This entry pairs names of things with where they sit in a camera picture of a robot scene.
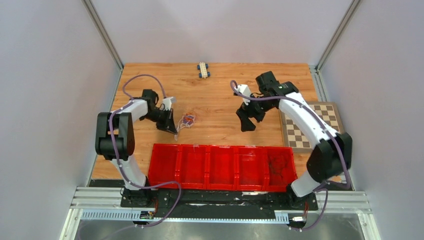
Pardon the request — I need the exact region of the red bin middle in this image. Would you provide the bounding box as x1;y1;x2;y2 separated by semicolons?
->
207;145;236;191

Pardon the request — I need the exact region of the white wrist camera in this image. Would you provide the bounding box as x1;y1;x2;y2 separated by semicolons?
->
162;96;177;111
235;84;251;106

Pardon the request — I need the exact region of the left purple robot hose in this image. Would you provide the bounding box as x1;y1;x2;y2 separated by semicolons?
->
108;74;182;240

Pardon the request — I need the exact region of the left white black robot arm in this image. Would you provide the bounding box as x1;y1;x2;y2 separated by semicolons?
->
95;89;177;207

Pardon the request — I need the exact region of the red bin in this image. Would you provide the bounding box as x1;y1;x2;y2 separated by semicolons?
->
147;143;181;186
264;146;298;192
179;144;207;190
207;145;236;191
237;146;266;191

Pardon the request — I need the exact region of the wooden chessboard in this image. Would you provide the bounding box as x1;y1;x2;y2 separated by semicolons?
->
280;101;345;153

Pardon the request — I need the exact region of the white blue toy car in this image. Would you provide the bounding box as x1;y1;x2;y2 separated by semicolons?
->
197;62;210;79

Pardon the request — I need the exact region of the white slotted cable duct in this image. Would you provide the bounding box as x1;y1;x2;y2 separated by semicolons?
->
80;210;290;223

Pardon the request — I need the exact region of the red bin rightmost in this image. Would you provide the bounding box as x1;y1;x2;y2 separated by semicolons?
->
264;146;298;192

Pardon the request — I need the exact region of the aluminium frame rail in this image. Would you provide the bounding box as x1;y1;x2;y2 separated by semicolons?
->
70;187;372;214

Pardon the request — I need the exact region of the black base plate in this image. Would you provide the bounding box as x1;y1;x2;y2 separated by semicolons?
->
120;188;318;220

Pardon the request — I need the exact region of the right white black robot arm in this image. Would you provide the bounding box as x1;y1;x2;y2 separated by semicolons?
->
230;71;353;209

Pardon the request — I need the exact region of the thin black cable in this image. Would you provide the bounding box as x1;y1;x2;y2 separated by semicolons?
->
268;154;292;181

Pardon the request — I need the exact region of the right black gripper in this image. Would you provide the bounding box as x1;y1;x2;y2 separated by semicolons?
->
236;92;275;132

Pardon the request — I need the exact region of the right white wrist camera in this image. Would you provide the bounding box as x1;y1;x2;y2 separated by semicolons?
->
235;84;251;106

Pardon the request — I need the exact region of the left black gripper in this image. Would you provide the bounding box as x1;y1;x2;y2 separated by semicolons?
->
143;108;178;135

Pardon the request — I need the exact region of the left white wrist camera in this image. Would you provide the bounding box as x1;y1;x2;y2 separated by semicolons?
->
162;96;177;111

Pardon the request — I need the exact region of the orange blue cable bundle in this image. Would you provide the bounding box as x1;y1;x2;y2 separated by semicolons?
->
182;113;197;128

